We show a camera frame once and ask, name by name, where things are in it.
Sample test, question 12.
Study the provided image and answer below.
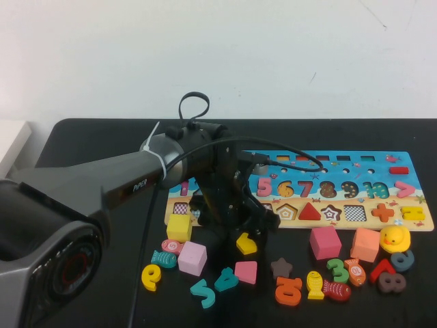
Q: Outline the green number three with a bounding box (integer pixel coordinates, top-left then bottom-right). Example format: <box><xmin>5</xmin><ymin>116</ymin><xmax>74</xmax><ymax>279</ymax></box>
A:
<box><xmin>326</xmin><ymin>258</ymin><xmax>350</xmax><ymax>284</ymax></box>

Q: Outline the pink fish with five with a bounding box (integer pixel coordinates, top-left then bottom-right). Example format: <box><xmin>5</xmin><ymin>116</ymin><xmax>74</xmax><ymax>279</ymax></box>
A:
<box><xmin>160</xmin><ymin>238</ymin><xmax>185</xmax><ymax>256</ymax></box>

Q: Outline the grey-blue number nine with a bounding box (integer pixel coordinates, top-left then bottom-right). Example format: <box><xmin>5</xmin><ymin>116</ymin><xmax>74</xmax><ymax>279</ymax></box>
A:
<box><xmin>391</xmin><ymin>249</ymin><xmax>415</xmax><ymax>273</ymax></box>

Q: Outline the pink trapezoid piece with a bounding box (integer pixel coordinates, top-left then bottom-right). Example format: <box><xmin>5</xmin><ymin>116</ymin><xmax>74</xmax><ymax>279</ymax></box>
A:
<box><xmin>234</xmin><ymin>260</ymin><xmax>258</xmax><ymax>285</ymax></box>

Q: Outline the teal number five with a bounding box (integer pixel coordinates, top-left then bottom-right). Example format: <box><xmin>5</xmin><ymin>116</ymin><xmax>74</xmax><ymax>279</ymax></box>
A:
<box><xmin>189</xmin><ymin>278</ymin><xmax>216</xmax><ymax>309</ymax></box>

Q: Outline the brown star piece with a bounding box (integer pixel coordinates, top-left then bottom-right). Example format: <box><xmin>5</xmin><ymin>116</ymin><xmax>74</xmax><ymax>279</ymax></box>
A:
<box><xmin>270</xmin><ymin>257</ymin><xmax>294</xmax><ymax>279</ymax></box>

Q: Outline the salmon orange cube block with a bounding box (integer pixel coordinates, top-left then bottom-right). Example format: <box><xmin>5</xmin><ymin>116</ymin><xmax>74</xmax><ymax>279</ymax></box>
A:
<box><xmin>350</xmin><ymin>227</ymin><xmax>381</xmax><ymax>263</ymax></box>

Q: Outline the yellow rubber duck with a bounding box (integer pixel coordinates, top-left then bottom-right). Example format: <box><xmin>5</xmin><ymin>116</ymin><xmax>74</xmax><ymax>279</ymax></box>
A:
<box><xmin>379</xmin><ymin>225</ymin><xmax>411</xmax><ymax>254</ymax></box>

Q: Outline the pink greater-than sign piece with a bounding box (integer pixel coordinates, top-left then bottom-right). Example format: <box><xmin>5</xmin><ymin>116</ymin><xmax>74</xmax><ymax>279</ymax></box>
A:
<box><xmin>393</xmin><ymin>180</ymin><xmax>416</xmax><ymax>199</ymax></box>

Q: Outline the yellow cube block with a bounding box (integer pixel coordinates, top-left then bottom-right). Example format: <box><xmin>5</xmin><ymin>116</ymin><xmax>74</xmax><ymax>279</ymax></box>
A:
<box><xmin>166</xmin><ymin>213</ymin><xmax>193</xmax><ymax>243</ymax></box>

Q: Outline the orange number ten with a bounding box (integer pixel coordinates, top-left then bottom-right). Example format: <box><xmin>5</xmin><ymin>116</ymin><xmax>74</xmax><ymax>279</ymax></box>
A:
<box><xmin>274</xmin><ymin>276</ymin><xmax>303</xmax><ymax>307</ymax></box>

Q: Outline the magenta cube block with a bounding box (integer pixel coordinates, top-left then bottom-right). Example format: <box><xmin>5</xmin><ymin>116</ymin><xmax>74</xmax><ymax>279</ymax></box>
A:
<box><xmin>309</xmin><ymin>225</ymin><xmax>343</xmax><ymax>261</ymax></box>

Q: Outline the pink number five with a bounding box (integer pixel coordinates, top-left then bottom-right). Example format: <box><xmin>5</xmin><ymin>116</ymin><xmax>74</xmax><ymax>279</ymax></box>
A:
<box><xmin>256</xmin><ymin>177</ymin><xmax>273</xmax><ymax>198</ymax></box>

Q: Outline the wooden number shape puzzle board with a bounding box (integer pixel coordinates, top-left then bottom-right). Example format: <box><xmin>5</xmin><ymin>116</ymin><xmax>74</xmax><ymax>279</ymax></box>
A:
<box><xmin>165</xmin><ymin>150</ymin><xmax>434</xmax><ymax>232</ymax></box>

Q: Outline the orange plus sign piece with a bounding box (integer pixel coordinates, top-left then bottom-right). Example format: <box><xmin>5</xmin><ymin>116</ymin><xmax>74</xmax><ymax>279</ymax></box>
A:
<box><xmin>371</xmin><ymin>203</ymin><xmax>395</xmax><ymax>223</ymax></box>

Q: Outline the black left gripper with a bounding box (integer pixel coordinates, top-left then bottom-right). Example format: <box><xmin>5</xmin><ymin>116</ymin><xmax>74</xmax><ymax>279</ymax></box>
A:
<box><xmin>189</xmin><ymin>146</ymin><xmax>281</xmax><ymax>260</ymax></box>

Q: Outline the red fish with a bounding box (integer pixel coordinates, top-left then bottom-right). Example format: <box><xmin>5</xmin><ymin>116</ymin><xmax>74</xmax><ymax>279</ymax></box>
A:
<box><xmin>322</xmin><ymin>279</ymin><xmax>352</xmax><ymax>302</ymax></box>

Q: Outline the yellow equals sign piece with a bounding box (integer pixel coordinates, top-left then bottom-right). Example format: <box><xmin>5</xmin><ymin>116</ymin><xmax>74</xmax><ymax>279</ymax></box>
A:
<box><xmin>400</xmin><ymin>206</ymin><xmax>426</xmax><ymax>221</ymax></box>

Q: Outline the black camera cable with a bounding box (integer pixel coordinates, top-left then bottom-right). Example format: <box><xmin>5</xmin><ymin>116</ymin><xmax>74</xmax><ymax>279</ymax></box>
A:
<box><xmin>128</xmin><ymin>135</ymin><xmax>324</xmax><ymax>328</ymax></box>

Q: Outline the yellow fish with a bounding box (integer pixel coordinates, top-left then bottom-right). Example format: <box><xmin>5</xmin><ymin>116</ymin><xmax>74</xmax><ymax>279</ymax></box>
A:
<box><xmin>305</xmin><ymin>270</ymin><xmax>325</xmax><ymax>300</ymax></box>

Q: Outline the brown number eight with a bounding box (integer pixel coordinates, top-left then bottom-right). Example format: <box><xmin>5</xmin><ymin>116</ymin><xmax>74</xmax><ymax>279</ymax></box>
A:
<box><xmin>378</xmin><ymin>271</ymin><xmax>407</xmax><ymax>294</ymax></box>

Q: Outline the yellow number six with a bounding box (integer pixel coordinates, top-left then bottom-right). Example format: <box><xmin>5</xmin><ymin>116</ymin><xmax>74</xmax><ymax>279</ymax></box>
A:
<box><xmin>141</xmin><ymin>263</ymin><xmax>162</xmax><ymax>292</ymax></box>

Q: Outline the red triangle piece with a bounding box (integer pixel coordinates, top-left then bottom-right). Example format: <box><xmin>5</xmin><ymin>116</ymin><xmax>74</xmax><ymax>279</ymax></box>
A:
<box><xmin>298</xmin><ymin>202</ymin><xmax>322</xmax><ymax>221</ymax></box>

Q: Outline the white zip tie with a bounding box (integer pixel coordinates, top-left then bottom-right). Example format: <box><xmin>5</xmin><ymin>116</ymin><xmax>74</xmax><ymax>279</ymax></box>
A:
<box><xmin>139</xmin><ymin>121</ymin><xmax>168</xmax><ymax>178</ymax></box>

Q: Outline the teal number four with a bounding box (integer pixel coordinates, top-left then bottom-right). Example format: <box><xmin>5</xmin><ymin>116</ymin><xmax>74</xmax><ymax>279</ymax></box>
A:
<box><xmin>214</xmin><ymin>266</ymin><xmax>239</xmax><ymax>292</ymax></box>

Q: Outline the yellow pentagon piece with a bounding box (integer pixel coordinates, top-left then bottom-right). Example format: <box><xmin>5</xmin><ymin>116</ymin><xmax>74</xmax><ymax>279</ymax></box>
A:
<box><xmin>236</xmin><ymin>232</ymin><xmax>257</xmax><ymax>256</ymax></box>

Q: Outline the red number seven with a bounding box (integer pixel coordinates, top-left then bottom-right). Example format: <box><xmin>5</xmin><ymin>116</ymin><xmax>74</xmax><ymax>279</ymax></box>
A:
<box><xmin>369</xmin><ymin>258</ymin><xmax>397</xmax><ymax>284</ymax></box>

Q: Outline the teal striped fish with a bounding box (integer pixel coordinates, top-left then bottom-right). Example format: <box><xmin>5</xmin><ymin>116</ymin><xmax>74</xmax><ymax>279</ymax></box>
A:
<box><xmin>150</xmin><ymin>249</ymin><xmax>178</xmax><ymax>269</ymax></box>

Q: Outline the orange fish with ten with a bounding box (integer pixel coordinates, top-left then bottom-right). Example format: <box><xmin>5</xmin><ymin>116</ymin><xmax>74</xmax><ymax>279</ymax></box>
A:
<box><xmin>343</xmin><ymin>258</ymin><xmax>367</xmax><ymax>287</ymax></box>

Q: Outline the light pink cube block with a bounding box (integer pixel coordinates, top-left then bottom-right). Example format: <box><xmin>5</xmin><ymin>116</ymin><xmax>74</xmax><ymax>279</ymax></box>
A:
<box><xmin>177</xmin><ymin>241</ymin><xmax>208</xmax><ymax>277</ymax></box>

